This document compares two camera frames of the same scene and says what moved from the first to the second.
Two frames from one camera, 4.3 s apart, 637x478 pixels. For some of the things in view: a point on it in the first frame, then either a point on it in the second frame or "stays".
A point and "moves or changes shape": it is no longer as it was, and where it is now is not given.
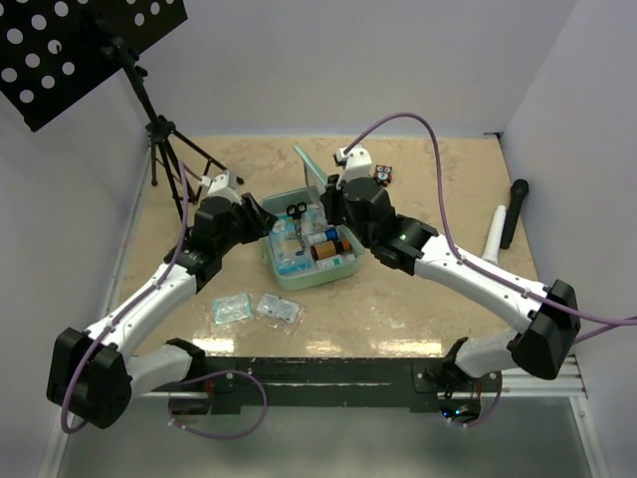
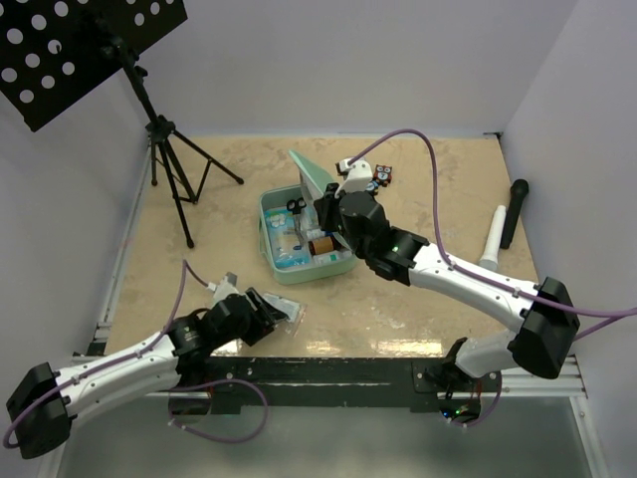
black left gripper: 258,219 -> 261,325
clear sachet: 281,313 stays
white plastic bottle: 335,260 moves or changes shape
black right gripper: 331,198 -> 326,206
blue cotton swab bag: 292,246 moves or changes shape
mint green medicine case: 307,247 stays
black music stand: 54,53 stays
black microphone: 518,194 stays
